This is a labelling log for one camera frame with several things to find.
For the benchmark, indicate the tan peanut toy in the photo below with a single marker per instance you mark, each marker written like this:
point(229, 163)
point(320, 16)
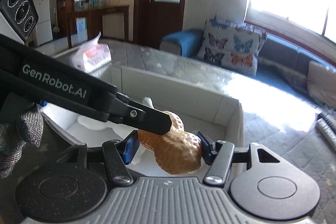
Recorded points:
point(178, 150)

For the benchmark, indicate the blue sofa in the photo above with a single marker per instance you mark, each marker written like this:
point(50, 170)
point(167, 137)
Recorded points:
point(283, 56)

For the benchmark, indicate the beige pillow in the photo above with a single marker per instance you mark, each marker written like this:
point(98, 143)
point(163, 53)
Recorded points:
point(323, 82)

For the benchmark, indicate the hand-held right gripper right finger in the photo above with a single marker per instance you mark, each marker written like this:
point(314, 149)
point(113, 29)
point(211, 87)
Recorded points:
point(205, 145)

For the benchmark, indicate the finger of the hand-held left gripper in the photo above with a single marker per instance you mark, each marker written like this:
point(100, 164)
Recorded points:
point(149, 119)

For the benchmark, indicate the grey cardboard box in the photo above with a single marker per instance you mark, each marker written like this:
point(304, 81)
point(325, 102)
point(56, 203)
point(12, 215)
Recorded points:
point(168, 87)

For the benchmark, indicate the person's left hand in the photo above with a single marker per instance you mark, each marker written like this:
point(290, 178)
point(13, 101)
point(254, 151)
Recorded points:
point(23, 129)

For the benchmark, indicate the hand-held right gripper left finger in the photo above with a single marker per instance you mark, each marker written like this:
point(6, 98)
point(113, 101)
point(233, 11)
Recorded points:
point(130, 148)

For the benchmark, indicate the grey quilted desktop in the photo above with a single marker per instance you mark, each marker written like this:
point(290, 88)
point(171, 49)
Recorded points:
point(183, 64)

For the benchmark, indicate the white refrigerator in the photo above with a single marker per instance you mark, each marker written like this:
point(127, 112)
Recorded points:
point(43, 29)

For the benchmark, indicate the butterfly print pillow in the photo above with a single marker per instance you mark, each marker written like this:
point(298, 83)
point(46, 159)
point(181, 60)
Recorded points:
point(225, 45)

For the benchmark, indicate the white plush toy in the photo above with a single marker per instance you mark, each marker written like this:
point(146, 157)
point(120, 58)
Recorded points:
point(92, 123)

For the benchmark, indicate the white plastic tissue pack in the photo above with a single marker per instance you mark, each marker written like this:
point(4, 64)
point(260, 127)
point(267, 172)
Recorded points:
point(89, 56)

